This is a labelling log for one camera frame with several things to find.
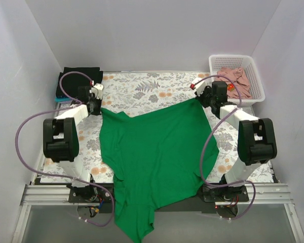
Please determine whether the green t shirt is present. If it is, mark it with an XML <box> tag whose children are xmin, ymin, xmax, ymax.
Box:
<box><xmin>99</xmin><ymin>99</ymin><xmax>219</xmax><ymax>242</ymax></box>

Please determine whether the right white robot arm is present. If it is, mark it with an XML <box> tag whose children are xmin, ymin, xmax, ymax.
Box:
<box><xmin>190</xmin><ymin>78</ymin><xmax>277</xmax><ymax>201</ymax></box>

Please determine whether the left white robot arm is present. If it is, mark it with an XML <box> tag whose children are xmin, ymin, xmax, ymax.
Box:
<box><xmin>43</xmin><ymin>84</ymin><xmax>103</xmax><ymax>203</ymax></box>

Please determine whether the folded black t shirt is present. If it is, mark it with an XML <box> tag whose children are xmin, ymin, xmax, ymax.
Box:
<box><xmin>56</xmin><ymin>67</ymin><xmax>103</xmax><ymax>99</ymax></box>

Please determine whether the pink t shirt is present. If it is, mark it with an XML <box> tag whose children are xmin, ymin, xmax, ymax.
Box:
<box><xmin>215</xmin><ymin>67</ymin><xmax>253</xmax><ymax>99</ymax></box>

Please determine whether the floral table mat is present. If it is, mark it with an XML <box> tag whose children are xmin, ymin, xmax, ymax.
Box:
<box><xmin>40</xmin><ymin>71</ymin><xmax>278</xmax><ymax>184</ymax></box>

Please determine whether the white plastic basket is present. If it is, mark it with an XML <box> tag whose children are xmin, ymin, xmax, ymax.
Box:
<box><xmin>209</xmin><ymin>54</ymin><xmax>265</xmax><ymax>107</ymax></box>

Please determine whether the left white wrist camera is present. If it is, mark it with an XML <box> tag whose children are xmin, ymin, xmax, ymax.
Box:
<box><xmin>90</xmin><ymin>83</ymin><xmax>104</xmax><ymax>100</ymax></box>

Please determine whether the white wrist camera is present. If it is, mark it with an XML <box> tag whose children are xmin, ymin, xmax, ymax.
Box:
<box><xmin>90</xmin><ymin>83</ymin><xmax>104</xmax><ymax>100</ymax></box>
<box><xmin>190</xmin><ymin>77</ymin><xmax>206</xmax><ymax>96</ymax></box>

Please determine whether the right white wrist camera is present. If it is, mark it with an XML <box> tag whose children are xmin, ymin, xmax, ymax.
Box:
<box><xmin>190</xmin><ymin>77</ymin><xmax>206</xmax><ymax>96</ymax></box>

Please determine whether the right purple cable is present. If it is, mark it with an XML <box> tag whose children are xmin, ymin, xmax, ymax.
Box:
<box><xmin>196</xmin><ymin>75</ymin><xmax>257</xmax><ymax>221</ymax></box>

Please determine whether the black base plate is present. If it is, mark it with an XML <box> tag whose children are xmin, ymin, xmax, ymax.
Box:
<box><xmin>68</xmin><ymin>186</ymin><xmax>250</xmax><ymax>213</ymax></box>

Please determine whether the aluminium frame rail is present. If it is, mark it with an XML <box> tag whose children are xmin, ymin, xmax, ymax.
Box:
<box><xmin>12</xmin><ymin>182</ymin><xmax>304</xmax><ymax>242</ymax></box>

